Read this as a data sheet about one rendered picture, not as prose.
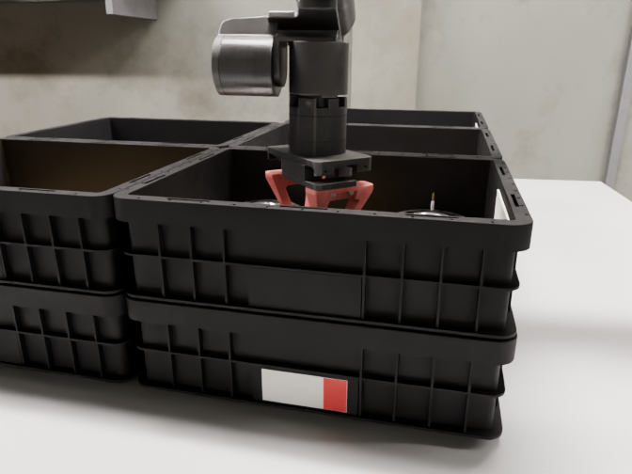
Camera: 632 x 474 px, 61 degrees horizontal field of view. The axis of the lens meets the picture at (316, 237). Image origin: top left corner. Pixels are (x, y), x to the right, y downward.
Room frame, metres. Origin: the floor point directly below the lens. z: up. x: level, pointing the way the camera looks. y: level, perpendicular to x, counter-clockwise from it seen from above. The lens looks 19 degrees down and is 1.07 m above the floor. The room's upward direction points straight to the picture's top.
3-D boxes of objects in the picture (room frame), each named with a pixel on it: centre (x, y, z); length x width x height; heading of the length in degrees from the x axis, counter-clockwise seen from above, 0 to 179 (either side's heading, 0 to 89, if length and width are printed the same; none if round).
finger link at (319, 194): (0.52, -0.01, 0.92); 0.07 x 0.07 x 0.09; 32
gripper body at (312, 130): (0.54, 0.00, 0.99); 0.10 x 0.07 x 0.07; 32
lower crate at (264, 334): (0.61, -0.02, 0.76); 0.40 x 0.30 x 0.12; 77
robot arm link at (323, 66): (0.54, 0.00, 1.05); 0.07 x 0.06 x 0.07; 81
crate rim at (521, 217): (0.61, -0.02, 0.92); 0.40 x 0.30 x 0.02; 77
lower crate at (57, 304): (0.70, 0.37, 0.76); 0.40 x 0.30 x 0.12; 77
